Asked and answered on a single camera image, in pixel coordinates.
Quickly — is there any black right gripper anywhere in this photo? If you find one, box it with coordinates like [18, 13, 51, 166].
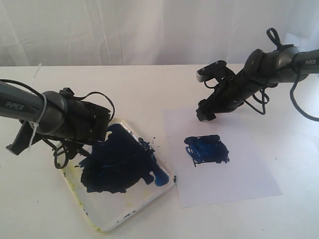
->
[196, 69, 262, 121]

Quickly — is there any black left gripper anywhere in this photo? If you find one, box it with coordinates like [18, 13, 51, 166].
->
[6, 99, 111, 155]

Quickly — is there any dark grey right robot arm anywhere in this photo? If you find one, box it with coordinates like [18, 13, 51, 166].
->
[196, 45, 319, 121]

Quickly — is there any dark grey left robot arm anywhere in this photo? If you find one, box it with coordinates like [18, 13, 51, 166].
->
[0, 79, 115, 159]

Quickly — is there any white paint tray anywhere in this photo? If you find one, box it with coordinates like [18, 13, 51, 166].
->
[61, 119, 176, 232]

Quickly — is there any white zip tie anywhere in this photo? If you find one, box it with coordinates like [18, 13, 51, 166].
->
[28, 63, 48, 147]

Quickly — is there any white paper with square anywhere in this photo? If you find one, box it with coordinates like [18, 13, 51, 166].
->
[164, 109, 281, 208]

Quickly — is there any white backdrop curtain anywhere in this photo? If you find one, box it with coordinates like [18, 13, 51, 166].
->
[0, 0, 319, 66]

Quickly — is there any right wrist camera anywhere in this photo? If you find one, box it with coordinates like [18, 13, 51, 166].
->
[196, 60, 235, 83]

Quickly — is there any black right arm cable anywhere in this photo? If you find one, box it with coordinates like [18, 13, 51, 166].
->
[203, 27, 319, 122]

